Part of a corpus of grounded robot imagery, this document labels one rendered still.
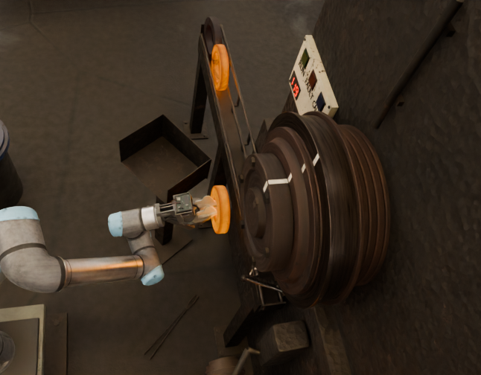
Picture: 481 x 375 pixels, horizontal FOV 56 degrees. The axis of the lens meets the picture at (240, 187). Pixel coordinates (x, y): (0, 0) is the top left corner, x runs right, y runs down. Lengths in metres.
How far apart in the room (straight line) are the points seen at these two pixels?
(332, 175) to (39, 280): 0.79
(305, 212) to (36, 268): 0.71
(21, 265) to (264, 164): 0.67
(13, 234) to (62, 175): 1.17
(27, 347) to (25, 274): 0.57
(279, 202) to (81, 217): 1.50
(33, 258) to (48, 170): 1.24
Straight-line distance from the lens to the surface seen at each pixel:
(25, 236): 1.31
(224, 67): 1.87
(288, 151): 1.00
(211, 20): 2.05
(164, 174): 1.71
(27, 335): 1.83
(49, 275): 1.29
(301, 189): 0.94
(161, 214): 1.42
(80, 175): 2.44
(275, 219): 0.95
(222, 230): 1.44
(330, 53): 1.22
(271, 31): 3.31
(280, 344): 1.32
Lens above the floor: 2.05
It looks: 58 degrees down
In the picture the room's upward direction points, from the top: 19 degrees clockwise
